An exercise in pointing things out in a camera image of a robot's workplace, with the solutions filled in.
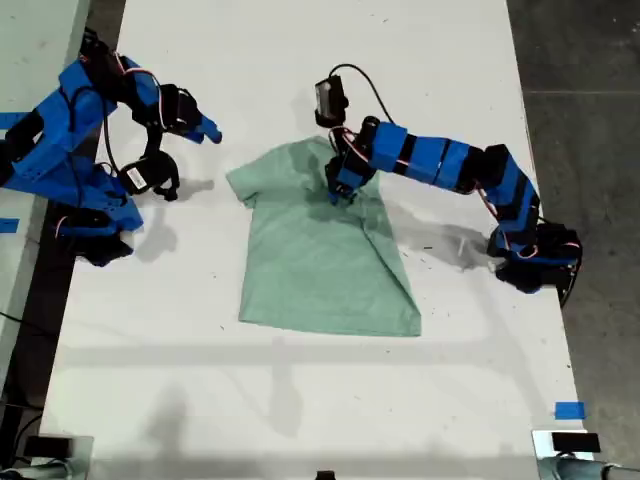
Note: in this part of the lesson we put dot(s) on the silver metal plate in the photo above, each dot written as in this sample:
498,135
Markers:
542,442
82,450

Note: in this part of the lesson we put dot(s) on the camera black stalk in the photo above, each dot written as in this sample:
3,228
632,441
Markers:
152,145
334,131

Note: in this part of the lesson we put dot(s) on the blue tape patch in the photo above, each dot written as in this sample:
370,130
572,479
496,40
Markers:
570,411

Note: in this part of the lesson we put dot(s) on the long blue tape strip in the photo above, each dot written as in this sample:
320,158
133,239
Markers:
12,120

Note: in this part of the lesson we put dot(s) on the small black box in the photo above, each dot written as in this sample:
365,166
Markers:
47,446
575,442
325,475

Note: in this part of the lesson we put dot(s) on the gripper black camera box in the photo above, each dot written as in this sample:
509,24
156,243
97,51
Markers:
142,175
327,97

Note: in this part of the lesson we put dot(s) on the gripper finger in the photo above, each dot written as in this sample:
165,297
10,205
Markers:
207,125
350,196
336,196
192,136

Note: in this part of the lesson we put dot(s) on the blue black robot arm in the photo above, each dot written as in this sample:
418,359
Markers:
425,155
75,100

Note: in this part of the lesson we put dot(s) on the black stand leg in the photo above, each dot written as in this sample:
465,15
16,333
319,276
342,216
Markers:
90,37

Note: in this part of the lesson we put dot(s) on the pale green T-shirt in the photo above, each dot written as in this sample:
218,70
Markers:
310,260

